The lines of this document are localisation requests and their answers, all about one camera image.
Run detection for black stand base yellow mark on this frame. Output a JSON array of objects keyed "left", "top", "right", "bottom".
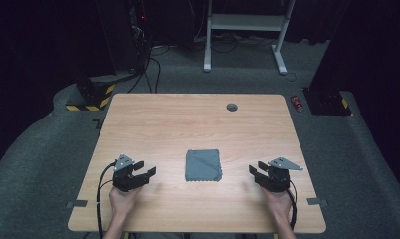
[{"left": 301, "top": 87, "right": 353, "bottom": 117}]

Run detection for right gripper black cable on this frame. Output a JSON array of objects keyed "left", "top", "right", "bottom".
[{"left": 286, "top": 188, "right": 298, "bottom": 231}]

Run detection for black floor cables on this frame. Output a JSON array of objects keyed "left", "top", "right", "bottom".
[{"left": 127, "top": 46, "right": 162, "bottom": 95}]

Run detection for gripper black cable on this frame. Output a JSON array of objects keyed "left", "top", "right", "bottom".
[
  {"left": 96, "top": 161, "right": 118, "bottom": 239},
  {"left": 286, "top": 188, "right": 298, "bottom": 231}
]

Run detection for cable bundle under stand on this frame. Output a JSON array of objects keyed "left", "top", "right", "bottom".
[{"left": 194, "top": 31, "right": 276, "bottom": 54}]

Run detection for grey tape strip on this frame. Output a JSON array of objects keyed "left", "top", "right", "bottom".
[
  {"left": 306, "top": 197, "right": 328, "bottom": 207},
  {"left": 66, "top": 199, "right": 89, "bottom": 209}
]

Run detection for grey cloth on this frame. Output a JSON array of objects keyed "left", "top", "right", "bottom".
[{"left": 184, "top": 148, "right": 223, "bottom": 183}]

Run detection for person's left hand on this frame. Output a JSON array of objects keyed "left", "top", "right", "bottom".
[{"left": 108, "top": 185, "right": 143, "bottom": 217}]

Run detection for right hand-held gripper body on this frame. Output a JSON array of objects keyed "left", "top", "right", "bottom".
[{"left": 264, "top": 156, "right": 303, "bottom": 194}]

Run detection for red can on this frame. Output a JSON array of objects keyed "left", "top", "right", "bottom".
[{"left": 290, "top": 95, "right": 303, "bottom": 113}]

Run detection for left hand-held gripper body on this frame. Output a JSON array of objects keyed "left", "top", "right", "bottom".
[{"left": 112, "top": 153, "right": 141, "bottom": 193}]

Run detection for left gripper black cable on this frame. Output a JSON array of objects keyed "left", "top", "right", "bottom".
[{"left": 96, "top": 161, "right": 118, "bottom": 239}]

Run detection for white metal stand frame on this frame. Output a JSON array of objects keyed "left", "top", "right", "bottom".
[{"left": 203, "top": 0, "right": 297, "bottom": 76}]

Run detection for black yellow striped stand base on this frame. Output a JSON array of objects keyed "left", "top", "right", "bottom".
[{"left": 65, "top": 77, "right": 116, "bottom": 113}]

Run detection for person's right hand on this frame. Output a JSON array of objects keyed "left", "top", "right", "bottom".
[{"left": 260, "top": 187, "right": 294, "bottom": 220}]

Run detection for dark equipment rack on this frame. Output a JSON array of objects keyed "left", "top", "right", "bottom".
[{"left": 127, "top": 0, "right": 153, "bottom": 75}]

